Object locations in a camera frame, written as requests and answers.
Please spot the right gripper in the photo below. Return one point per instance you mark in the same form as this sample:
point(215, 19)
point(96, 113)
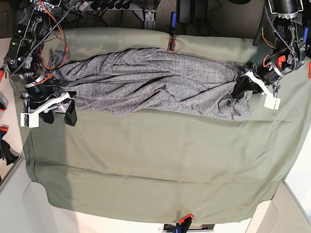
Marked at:
point(43, 97)

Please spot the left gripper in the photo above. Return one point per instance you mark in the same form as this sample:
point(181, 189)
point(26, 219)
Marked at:
point(268, 73)

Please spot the grey long-sleeve shirt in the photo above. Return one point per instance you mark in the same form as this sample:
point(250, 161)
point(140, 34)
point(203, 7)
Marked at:
point(131, 80)

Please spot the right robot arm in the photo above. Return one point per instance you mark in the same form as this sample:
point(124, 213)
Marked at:
point(24, 58)

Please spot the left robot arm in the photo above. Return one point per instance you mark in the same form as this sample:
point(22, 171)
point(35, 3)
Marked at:
point(281, 28)

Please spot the red clamp right edge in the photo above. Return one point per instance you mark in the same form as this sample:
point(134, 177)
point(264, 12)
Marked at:
point(309, 71)

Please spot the black power adapter brick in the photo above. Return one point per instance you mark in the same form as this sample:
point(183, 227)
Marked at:
point(184, 8)

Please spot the green table cloth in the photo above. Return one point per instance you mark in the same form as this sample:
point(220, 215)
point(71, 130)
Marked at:
point(155, 166)

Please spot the white power strip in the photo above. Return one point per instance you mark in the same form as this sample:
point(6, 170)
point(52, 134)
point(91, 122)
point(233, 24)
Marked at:
point(80, 5)

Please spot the orange black bottom clamp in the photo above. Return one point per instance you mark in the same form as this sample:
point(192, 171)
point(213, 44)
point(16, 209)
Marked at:
point(183, 224)

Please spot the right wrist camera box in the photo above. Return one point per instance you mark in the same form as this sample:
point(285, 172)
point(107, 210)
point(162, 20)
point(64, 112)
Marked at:
point(30, 120)

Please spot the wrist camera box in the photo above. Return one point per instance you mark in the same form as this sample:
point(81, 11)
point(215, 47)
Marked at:
point(30, 120)
point(272, 102)

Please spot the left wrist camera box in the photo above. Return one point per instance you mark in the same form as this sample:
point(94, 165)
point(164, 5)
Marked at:
point(272, 102)

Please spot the metal table bracket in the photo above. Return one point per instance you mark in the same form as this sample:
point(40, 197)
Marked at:
point(149, 19)

